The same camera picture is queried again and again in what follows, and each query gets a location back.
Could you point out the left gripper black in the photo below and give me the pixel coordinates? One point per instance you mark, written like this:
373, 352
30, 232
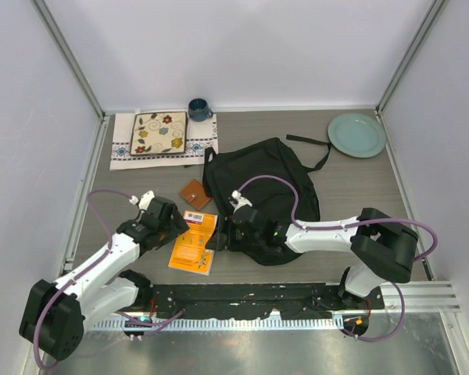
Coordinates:
177, 226

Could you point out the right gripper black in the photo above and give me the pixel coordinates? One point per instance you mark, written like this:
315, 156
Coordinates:
223, 224

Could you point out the orange paperback book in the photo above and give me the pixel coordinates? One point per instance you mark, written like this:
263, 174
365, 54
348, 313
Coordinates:
189, 253

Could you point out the black student backpack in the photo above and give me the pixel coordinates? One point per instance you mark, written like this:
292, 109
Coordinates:
270, 175

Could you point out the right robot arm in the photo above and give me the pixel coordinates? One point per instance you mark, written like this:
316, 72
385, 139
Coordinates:
385, 249

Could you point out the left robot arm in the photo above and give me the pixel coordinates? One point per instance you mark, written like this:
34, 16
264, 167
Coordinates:
57, 314

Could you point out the brown leather wallet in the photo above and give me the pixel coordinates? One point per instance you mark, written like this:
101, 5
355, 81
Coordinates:
194, 194

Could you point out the floral square trivet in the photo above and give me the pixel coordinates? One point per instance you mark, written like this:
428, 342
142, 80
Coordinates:
159, 133

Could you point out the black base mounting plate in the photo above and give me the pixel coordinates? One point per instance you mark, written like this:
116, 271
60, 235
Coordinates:
294, 301

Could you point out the white embroidered cloth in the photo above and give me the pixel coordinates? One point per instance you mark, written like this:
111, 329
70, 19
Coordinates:
200, 136

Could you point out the dark blue mug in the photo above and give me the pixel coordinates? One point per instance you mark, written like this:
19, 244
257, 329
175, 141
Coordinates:
199, 110

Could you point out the light teal plate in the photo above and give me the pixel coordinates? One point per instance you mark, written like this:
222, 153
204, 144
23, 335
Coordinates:
357, 135

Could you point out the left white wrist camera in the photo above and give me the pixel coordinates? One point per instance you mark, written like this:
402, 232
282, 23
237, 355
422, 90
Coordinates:
142, 202

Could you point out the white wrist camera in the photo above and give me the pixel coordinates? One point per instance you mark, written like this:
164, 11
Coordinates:
237, 200
142, 202

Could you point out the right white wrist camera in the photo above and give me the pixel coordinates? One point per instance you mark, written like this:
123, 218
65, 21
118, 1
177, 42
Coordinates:
237, 200

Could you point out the white slotted cable duct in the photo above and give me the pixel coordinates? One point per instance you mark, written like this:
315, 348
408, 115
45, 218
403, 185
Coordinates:
272, 322

